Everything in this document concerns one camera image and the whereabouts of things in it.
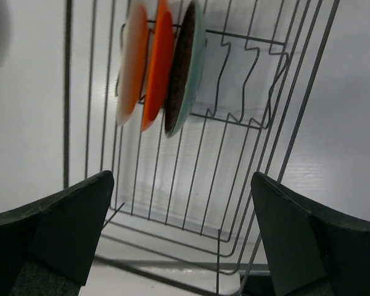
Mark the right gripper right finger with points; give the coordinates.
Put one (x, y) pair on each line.
(311, 249)

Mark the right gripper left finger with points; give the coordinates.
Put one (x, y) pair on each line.
(47, 247)

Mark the cream plate with dark motif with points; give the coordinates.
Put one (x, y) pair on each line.
(133, 61)

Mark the orange plate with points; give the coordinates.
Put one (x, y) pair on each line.
(160, 64)

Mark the blue floral green plate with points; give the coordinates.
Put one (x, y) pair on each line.
(187, 69)

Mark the grey wire dish rack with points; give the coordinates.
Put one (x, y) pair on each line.
(181, 210)

